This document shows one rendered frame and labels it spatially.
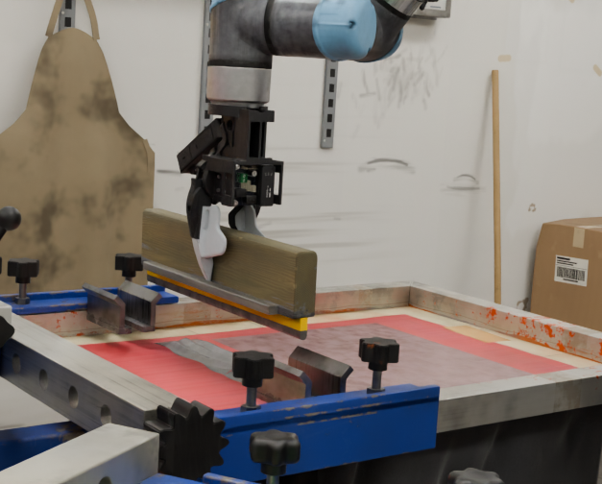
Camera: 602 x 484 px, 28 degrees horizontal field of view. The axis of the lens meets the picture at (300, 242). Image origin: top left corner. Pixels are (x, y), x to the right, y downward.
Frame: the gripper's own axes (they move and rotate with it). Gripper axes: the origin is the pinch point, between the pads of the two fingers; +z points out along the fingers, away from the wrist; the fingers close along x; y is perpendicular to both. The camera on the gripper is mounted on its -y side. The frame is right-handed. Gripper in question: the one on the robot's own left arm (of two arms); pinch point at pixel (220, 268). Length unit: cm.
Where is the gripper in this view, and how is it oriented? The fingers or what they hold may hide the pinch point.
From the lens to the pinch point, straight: 147.4
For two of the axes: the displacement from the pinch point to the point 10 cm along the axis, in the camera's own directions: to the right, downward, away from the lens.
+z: -0.6, 9.9, 1.4
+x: 8.1, -0.4, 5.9
